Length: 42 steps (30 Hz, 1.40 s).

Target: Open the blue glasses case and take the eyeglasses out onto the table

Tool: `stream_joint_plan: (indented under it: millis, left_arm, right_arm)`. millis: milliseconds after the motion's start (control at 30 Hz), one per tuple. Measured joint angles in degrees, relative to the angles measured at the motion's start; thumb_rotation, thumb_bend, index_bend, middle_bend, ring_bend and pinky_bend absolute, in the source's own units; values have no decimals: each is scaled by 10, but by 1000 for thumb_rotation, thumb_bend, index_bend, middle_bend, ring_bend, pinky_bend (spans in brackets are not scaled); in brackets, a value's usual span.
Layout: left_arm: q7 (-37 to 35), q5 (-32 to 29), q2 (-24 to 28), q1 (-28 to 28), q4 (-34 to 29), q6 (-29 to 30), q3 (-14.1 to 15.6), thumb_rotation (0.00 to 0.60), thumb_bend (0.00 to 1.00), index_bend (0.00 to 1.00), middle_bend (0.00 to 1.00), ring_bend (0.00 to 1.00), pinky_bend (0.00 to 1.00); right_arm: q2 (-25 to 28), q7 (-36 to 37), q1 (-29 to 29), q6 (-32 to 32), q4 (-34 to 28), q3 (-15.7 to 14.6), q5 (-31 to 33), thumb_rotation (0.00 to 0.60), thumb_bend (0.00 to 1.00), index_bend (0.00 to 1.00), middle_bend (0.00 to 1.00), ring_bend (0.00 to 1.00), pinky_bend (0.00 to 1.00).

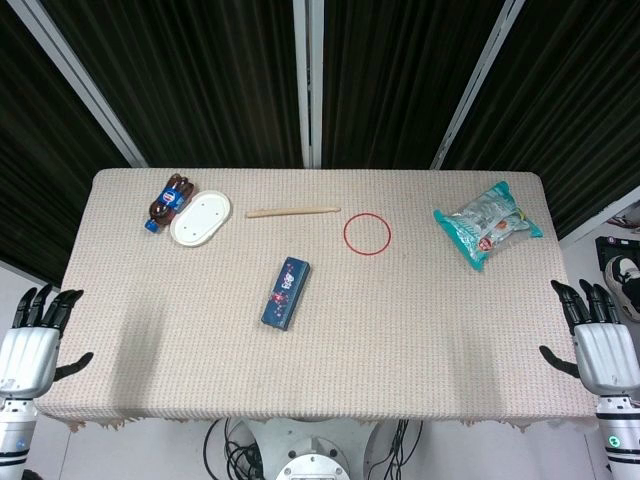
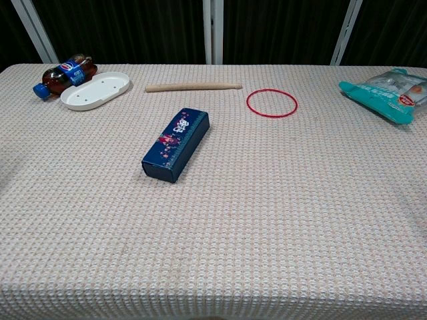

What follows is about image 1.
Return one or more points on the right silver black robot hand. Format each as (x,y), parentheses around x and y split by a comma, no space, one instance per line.
(605,355)

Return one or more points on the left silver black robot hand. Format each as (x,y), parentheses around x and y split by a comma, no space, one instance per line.
(27,350)

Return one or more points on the blue pencil case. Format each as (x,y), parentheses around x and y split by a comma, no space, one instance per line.
(285,295)

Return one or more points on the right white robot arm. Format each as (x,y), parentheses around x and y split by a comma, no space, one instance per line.
(620,440)

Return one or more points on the white grey robot base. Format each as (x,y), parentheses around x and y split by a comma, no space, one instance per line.
(315,450)

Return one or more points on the black white sneaker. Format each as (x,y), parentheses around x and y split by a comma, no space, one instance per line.
(625,285)

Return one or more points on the black flat case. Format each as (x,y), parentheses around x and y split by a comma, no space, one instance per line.
(607,247)

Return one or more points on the black pleated curtain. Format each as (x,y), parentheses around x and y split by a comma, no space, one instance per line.
(200,75)
(30,175)
(400,75)
(575,100)

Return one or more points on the teal clear snack packet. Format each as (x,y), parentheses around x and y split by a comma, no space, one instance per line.
(487,225)

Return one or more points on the small cola bottle blue label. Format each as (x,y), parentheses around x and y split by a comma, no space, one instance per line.
(170,200)

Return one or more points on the white oval dish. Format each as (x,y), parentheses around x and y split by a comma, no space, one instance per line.
(201,219)

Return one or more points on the beige woven tablecloth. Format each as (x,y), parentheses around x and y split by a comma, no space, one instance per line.
(350,350)

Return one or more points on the long wooden stick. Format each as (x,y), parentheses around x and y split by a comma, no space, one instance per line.
(292,212)

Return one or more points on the white metal frame post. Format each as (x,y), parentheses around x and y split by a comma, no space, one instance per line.
(475,85)
(308,85)
(85,85)

